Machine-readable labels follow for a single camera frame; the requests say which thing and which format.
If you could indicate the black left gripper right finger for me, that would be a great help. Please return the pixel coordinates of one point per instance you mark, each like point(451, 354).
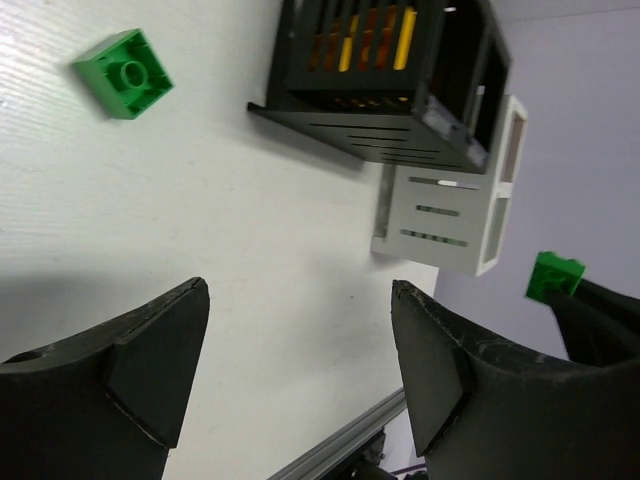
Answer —
point(484, 407)

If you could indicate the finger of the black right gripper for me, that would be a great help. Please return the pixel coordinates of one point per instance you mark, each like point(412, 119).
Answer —
point(617, 306)
point(590, 336)

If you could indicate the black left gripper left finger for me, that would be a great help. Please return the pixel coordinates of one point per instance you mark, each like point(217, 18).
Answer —
point(108, 402)

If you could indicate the dark green small square lego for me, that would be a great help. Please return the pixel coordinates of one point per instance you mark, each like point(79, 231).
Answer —
point(124, 74)

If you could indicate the orange long lego brick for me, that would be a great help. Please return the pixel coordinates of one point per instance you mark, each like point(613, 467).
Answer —
point(380, 39)

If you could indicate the white two-slot container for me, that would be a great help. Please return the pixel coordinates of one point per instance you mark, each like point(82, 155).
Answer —
point(453, 221)

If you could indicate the black two-slot container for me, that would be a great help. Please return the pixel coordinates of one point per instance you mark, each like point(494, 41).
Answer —
point(439, 112)

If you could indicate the aluminium table front rail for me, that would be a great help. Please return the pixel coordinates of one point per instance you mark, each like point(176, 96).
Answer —
point(344, 443)

